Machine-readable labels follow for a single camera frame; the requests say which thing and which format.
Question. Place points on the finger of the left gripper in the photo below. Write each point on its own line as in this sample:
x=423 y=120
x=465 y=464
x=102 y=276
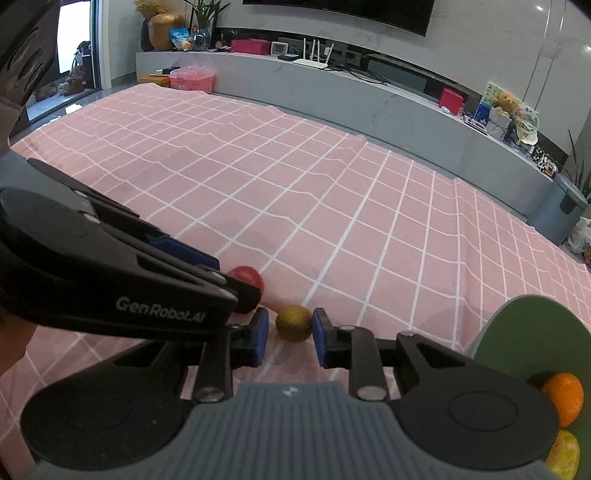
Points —
x=184 y=252
x=231 y=286

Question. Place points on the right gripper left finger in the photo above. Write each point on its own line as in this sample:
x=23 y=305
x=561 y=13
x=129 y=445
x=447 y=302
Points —
x=215 y=357

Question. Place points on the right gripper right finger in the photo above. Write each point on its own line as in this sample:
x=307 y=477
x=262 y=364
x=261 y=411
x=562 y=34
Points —
x=365 y=357

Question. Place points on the red small fruit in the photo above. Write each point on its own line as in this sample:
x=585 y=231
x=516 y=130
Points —
x=248 y=274

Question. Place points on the small brown fruit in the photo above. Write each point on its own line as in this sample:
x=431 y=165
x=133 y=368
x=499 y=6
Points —
x=294 y=324

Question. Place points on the green colander bowl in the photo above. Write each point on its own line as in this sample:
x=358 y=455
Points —
x=532 y=338

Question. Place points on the orange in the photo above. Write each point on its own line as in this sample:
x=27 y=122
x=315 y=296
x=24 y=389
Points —
x=566 y=393

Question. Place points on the pink checkered cloth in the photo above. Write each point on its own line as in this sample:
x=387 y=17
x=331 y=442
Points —
x=330 y=221

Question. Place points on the orange box on floor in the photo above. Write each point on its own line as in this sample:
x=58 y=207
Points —
x=160 y=80

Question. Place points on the pink storage box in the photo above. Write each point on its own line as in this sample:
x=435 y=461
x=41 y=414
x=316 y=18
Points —
x=192 y=78

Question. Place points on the magenta flat box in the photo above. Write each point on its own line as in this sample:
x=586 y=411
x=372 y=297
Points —
x=251 y=46

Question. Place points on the golden vase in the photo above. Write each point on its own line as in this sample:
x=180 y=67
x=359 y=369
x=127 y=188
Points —
x=158 y=29

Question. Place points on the grey tv bench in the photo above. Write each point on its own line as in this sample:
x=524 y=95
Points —
x=394 y=116

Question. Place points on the white wifi router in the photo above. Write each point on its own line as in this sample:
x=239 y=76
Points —
x=312 y=57

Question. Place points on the green plant in vase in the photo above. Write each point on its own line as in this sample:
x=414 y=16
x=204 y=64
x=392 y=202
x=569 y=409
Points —
x=202 y=18

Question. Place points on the white plastic bag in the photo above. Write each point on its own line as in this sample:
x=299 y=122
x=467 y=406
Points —
x=579 y=240

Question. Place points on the grey pedal trash bin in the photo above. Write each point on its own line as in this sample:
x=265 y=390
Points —
x=559 y=210

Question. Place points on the red box on shelf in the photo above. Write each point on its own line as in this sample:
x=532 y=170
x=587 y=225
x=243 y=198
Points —
x=452 y=101

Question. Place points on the potted plant by bin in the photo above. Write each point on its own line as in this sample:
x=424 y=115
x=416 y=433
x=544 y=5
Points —
x=581 y=175

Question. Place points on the teddy bear gift pile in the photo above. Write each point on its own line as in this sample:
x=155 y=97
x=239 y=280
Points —
x=505 y=116

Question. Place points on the black television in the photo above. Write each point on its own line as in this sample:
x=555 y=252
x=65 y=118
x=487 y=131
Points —
x=410 y=15

